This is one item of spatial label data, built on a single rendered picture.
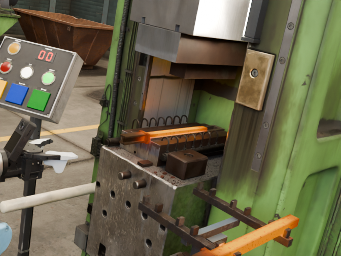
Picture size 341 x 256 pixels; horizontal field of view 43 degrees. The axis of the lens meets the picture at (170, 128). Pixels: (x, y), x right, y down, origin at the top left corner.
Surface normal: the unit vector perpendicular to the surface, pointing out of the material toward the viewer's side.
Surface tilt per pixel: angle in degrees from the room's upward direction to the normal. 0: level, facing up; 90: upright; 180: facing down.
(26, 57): 60
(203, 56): 90
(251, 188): 90
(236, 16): 90
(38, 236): 0
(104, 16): 90
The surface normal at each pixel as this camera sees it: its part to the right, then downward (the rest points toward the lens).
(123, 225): -0.69, 0.07
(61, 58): -0.19, -0.30
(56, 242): 0.18, -0.95
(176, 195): 0.70, 0.31
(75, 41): 0.65, 0.63
